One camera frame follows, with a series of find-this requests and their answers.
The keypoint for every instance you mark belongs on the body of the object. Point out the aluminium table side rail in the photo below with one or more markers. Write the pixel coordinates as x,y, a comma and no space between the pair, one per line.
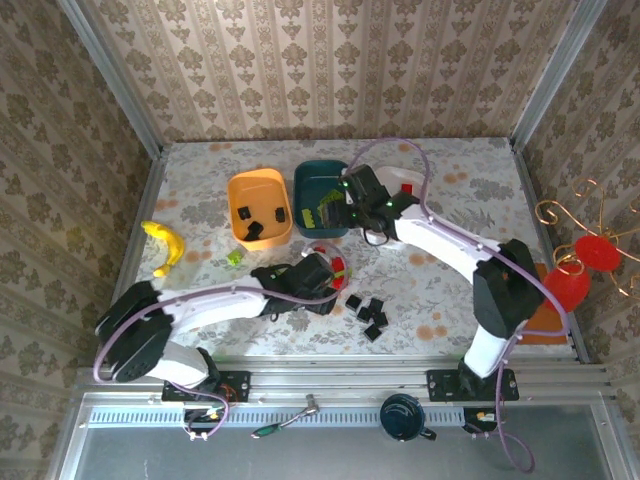
537,210
145,215

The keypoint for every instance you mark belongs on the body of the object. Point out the teal plastic container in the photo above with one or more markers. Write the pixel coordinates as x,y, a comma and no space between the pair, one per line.
312,187

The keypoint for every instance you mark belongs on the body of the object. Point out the yellow banana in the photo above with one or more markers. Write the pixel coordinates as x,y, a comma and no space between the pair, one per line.
167,245

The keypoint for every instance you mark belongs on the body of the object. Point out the white plastic container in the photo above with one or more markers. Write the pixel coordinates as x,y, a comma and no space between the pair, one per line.
395,175

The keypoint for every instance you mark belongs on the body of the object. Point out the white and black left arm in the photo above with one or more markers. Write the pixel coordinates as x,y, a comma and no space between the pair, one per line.
215,305

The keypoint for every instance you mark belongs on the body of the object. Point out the dark blue mug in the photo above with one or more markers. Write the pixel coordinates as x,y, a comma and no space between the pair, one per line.
402,417

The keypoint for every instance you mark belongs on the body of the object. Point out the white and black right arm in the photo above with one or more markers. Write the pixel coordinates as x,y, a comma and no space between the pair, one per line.
440,240

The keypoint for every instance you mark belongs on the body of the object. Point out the orange mat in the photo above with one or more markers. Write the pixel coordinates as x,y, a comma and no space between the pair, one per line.
550,327

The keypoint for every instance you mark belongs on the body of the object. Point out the red disc ornament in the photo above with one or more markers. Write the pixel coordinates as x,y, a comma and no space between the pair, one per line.
597,252

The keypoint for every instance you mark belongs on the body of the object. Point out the aluminium frame post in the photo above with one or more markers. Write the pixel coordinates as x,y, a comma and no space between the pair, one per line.
555,75
115,80

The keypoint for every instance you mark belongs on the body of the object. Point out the black lego brick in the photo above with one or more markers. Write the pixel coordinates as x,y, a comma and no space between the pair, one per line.
363,313
374,303
353,301
371,332
381,320
254,231
280,215
244,212

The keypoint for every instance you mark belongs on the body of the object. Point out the floral tablecloth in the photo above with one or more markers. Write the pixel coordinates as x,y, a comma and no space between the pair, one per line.
425,300

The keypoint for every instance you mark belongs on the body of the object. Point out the orange plastic container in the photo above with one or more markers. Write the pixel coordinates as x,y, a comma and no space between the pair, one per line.
265,190

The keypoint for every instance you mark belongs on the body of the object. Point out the red vase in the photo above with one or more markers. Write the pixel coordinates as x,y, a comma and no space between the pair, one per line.
567,290

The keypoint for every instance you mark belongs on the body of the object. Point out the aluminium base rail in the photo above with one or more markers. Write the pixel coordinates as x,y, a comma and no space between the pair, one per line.
340,375

